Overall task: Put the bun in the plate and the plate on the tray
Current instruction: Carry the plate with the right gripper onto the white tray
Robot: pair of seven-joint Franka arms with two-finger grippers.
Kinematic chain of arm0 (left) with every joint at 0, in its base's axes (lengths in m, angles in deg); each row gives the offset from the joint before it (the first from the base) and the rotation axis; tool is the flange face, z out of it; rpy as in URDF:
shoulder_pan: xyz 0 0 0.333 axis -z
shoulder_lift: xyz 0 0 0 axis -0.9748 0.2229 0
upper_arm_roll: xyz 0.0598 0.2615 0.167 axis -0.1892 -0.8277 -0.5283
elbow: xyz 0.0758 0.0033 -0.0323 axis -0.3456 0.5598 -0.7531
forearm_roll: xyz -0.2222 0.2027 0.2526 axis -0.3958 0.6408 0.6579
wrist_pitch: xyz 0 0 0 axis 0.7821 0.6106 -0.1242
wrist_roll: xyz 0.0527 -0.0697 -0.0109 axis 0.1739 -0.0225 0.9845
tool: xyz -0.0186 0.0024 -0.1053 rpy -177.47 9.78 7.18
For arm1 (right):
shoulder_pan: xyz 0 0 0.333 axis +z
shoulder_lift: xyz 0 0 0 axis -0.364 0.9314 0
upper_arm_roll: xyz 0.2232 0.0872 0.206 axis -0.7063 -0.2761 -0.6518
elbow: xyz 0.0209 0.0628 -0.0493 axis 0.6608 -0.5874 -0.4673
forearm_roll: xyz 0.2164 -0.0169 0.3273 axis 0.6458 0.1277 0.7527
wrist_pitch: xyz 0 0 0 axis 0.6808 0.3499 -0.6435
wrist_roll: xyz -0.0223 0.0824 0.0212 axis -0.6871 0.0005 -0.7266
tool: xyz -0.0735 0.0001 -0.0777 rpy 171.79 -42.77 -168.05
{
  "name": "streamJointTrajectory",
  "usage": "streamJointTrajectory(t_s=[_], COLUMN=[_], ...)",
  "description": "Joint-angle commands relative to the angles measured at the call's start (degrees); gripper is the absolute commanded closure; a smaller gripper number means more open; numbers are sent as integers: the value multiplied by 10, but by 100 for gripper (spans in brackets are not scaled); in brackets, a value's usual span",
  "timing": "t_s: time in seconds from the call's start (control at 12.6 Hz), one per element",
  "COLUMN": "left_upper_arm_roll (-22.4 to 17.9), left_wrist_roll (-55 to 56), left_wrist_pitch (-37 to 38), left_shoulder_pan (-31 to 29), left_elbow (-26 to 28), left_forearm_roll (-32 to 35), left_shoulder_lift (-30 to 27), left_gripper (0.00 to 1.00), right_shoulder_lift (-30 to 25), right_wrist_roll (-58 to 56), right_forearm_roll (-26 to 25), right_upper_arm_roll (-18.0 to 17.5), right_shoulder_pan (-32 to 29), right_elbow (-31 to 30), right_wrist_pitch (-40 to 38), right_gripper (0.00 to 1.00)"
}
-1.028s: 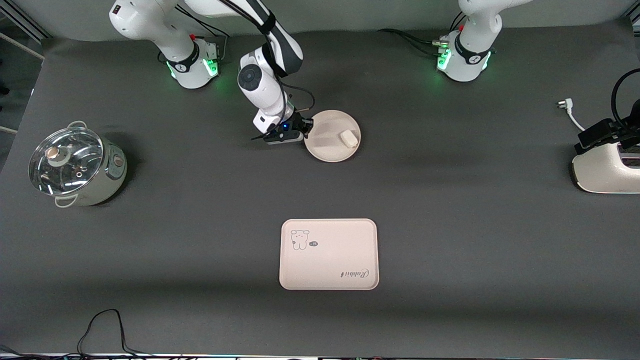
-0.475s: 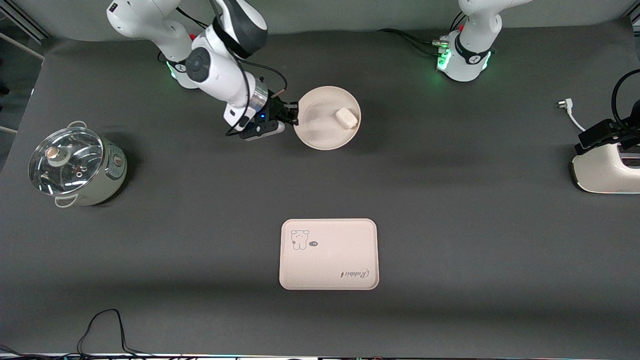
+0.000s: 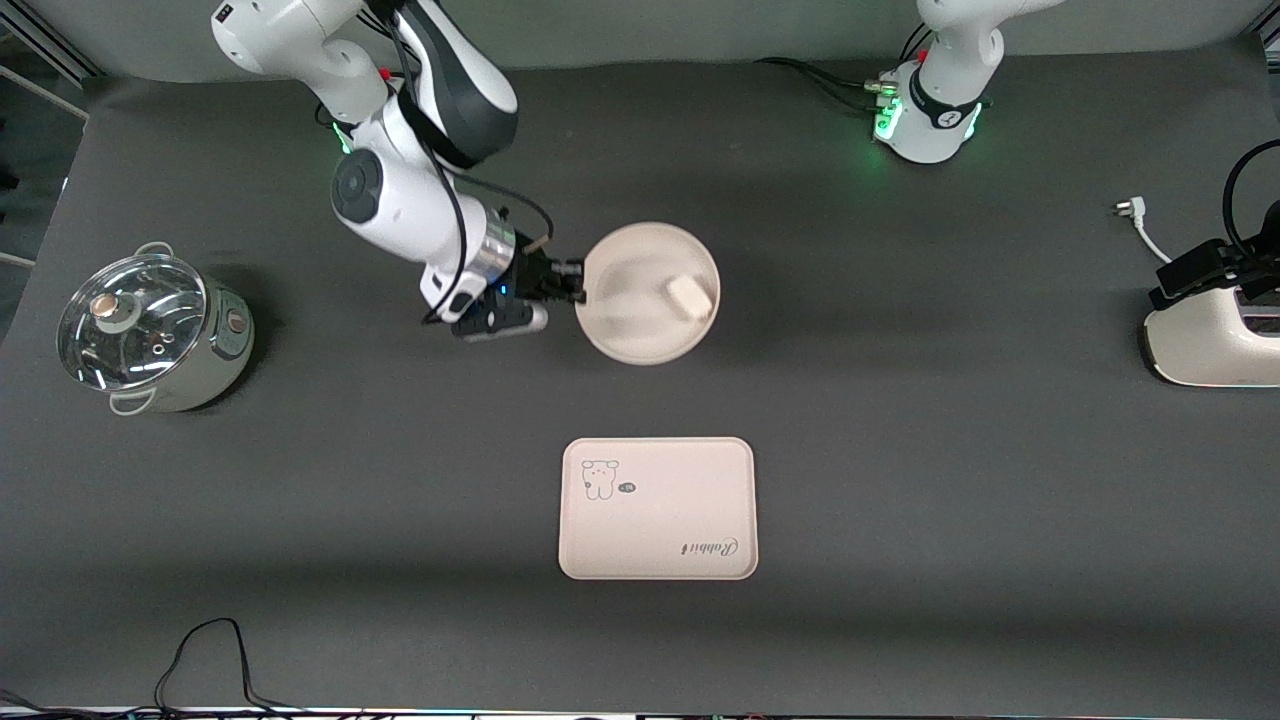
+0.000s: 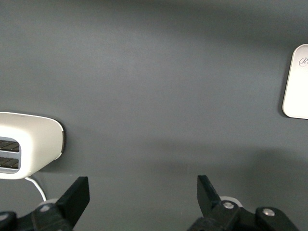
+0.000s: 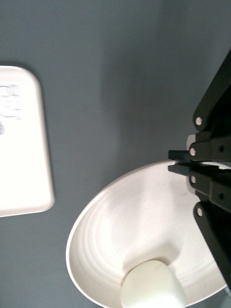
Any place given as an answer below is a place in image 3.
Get aluminium frame rail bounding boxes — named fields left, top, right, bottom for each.
left=0, top=10, right=101, bottom=121

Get black cable along right arm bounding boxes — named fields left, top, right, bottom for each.
left=362, top=0, right=556, bottom=326

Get thick black gripper cable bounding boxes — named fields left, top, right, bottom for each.
left=1224, top=140, right=1280, bottom=263

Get thin black looping floor cable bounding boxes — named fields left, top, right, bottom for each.
left=0, top=617, right=306, bottom=720

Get black left arm base cables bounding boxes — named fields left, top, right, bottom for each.
left=754, top=24, right=937, bottom=113

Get glass pot lid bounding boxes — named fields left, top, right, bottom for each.
left=57, top=254, right=210, bottom=393

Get round beige plate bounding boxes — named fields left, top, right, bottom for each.
left=575, top=221, right=722, bottom=367

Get cream electric cooking pot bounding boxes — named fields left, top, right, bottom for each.
left=57, top=241, right=256, bottom=416

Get white toaster appliance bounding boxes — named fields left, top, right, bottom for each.
left=1142, top=284, right=1280, bottom=389

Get white power cable with plug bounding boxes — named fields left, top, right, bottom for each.
left=1112, top=197, right=1197, bottom=277

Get white bun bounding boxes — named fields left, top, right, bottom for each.
left=667, top=274, right=714, bottom=322

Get beige rectangular printed tray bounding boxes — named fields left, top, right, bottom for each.
left=558, top=436, right=759, bottom=581

